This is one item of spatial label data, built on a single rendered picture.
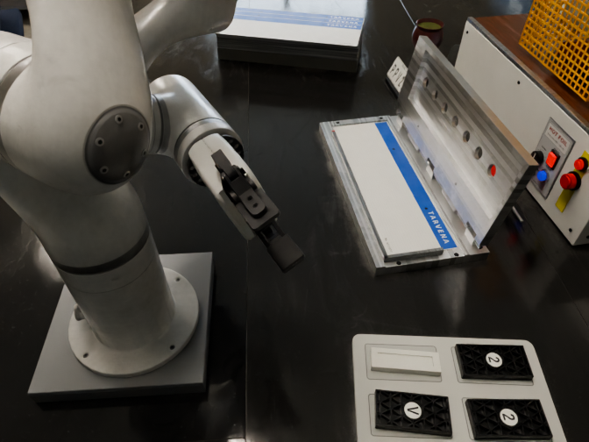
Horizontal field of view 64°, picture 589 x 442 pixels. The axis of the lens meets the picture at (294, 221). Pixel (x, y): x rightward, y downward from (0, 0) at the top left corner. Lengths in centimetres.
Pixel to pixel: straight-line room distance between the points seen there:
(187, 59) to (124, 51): 102
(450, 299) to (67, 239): 58
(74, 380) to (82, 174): 38
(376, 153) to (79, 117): 73
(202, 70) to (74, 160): 101
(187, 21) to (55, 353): 49
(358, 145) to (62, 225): 68
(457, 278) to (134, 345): 53
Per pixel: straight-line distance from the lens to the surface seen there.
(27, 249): 98
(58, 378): 76
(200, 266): 81
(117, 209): 56
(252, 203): 46
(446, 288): 84
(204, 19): 60
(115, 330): 69
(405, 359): 73
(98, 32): 45
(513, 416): 73
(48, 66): 43
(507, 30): 122
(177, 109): 63
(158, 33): 59
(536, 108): 103
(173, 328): 73
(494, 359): 76
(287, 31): 136
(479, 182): 88
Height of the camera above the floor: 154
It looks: 45 degrees down
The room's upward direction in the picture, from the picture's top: straight up
